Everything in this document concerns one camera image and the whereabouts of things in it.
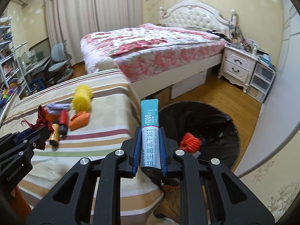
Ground white study desk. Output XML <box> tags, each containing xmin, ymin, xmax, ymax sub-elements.
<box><xmin>17</xmin><ymin>49</ymin><xmax>51</xmax><ymax>85</ymax></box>

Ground dark red tassel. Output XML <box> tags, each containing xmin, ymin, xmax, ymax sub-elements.
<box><xmin>20</xmin><ymin>105</ymin><xmax>51</xmax><ymax>132</ymax></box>

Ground yellow foam fruit net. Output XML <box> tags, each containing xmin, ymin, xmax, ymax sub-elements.
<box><xmin>71</xmin><ymin>84</ymin><xmax>93</xmax><ymax>113</ymax></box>

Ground gold bottle with black cap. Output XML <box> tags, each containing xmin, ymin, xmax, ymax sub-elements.
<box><xmin>49</xmin><ymin>119</ymin><xmax>61</xmax><ymax>147</ymax></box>

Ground white wardrobe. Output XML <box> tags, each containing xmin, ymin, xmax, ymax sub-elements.
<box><xmin>234</xmin><ymin>0</ymin><xmax>300</xmax><ymax>176</ymax></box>

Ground blue stool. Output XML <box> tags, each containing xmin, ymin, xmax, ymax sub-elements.
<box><xmin>31</xmin><ymin>78</ymin><xmax>46</xmax><ymax>92</ymax></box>

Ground striped table cloth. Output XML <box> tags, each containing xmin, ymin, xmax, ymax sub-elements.
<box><xmin>0</xmin><ymin>69</ymin><xmax>164</xmax><ymax>221</ymax></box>

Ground floral bedspread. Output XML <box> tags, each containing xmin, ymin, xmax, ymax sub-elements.
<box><xmin>80</xmin><ymin>23</ymin><xmax>227</xmax><ymax>81</ymax></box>

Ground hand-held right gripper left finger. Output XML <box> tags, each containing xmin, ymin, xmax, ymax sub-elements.
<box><xmin>27</xmin><ymin>127</ymin><xmax>142</xmax><ymax>225</ymax></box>

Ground crumpled purple cloth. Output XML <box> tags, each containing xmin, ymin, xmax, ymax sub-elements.
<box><xmin>44</xmin><ymin>103</ymin><xmax>71</xmax><ymax>114</ymax></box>

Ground white bed with tufted headboard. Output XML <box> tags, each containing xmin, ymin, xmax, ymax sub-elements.
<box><xmin>80</xmin><ymin>0</ymin><xmax>231</xmax><ymax>99</ymax></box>

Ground teal and white sachet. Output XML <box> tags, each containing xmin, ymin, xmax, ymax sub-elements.
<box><xmin>140</xmin><ymin>99</ymin><xmax>162</xmax><ymax>170</ymax></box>

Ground blue tissue pack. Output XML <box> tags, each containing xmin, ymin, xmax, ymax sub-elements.
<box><xmin>259</xmin><ymin>54</ymin><xmax>275</xmax><ymax>67</ymax></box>

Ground blue-grey desk chair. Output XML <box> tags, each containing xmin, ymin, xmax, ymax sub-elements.
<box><xmin>48</xmin><ymin>41</ymin><xmax>74</xmax><ymax>82</ymax></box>

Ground bookshelf with books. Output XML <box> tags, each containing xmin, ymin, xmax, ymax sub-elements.
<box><xmin>0</xmin><ymin>16</ymin><xmax>21</xmax><ymax>99</ymax></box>

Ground white storage box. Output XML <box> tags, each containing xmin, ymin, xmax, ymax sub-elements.
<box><xmin>171</xmin><ymin>70</ymin><xmax>208</xmax><ymax>99</ymax></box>

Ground colourful toys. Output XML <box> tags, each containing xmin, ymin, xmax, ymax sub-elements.
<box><xmin>0</xmin><ymin>88</ymin><xmax>14</xmax><ymax>104</ymax></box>

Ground clear plastic drawer unit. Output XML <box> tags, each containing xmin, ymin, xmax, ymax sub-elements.
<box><xmin>247</xmin><ymin>61</ymin><xmax>276</xmax><ymax>102</ymax></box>

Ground round bin with black bag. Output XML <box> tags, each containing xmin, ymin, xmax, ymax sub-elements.
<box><xmin>144</xmin><ymin>101</ymin><xmax>241</xmax><ymax>188</ymax></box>

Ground dark clothes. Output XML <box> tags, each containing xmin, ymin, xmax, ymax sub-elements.
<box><xmin>207</xmin><ymin>29</ymin><xmax>231</xmax><ymax>40</ymax></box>

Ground shiny red bottle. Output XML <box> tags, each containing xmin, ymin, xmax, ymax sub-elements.
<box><xmin>58</xmin><ymin>110</ymin><xmax>69</xmax><ymax>136</ymax></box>

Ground white nightstand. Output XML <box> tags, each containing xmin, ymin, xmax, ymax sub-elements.
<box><xmin>218</xmin><ymin>44</ymin><xmax>258</xmax><ymax>93</ymax></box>

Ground brown cardboard box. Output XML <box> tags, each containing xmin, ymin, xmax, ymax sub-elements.
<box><xmin>155</xmin><ymin>87</ymin><xmax>173</xmax><ymax>109</ymax></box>

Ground cluster of small bottles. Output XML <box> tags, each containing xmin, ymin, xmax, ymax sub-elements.
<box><xmin>231</xmin><ymin>31</ymin><xmax>259</xmax><ymax>53</ymax></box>

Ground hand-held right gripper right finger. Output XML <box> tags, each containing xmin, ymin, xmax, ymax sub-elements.
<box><xmin>159</xmin><ymin>127</ymin><xmax>276</xmax><ymax>225</ymax></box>

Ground beige curtains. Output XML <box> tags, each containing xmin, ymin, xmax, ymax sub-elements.
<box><xmin>44</xmin><ymin>0</ymin><xmax>141</xmax><ymax>66</ymax></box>

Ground large orange foam net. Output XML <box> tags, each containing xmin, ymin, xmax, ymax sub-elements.
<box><xmin>179</xmin><ymin>132</ymin><xmax>202</xmax><ymax>153</ymax></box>

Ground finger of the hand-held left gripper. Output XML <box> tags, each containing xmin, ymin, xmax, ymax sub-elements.
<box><xmin>13</xmin><ymin>125</ymin><xmax>52</xmax><ymax>156</ymax></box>
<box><xmin>0</xmin><ymin>128</ymin><xmax>34</xmax><ymax>146</ymax></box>

